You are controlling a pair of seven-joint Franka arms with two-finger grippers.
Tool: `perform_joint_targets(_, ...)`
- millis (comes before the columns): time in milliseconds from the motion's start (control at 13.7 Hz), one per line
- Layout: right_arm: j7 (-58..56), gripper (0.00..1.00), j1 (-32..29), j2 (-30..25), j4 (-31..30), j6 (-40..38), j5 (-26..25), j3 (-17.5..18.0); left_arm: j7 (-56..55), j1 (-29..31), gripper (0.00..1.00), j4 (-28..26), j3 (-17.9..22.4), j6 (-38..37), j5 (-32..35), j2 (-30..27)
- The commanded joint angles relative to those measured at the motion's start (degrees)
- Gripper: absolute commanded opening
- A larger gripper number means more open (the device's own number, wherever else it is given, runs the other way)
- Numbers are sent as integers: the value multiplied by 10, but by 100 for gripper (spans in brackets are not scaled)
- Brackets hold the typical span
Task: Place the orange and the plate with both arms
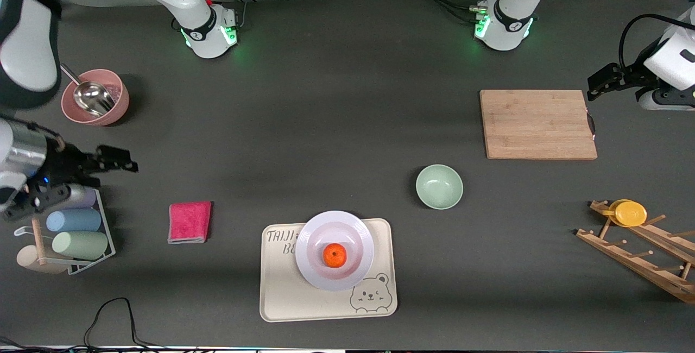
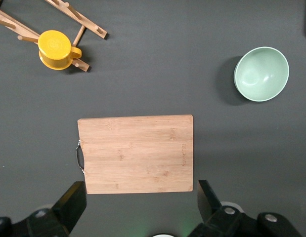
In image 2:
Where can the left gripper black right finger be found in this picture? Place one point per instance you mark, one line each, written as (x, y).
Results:
(217, 219)

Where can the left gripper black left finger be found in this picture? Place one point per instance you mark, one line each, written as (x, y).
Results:
(61, 217)

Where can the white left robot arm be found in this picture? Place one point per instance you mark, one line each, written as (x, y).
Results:
(162, 235)

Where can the bamboo cutting board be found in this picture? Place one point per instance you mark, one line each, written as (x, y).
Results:
(135, 153)

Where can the mint green bowl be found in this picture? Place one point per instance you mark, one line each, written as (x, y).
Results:
(261, 74)

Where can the yellow mug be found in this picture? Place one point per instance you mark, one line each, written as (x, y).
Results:
(54, 47)

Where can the wooden mug rack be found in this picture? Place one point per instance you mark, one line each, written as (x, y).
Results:
(91, 26)

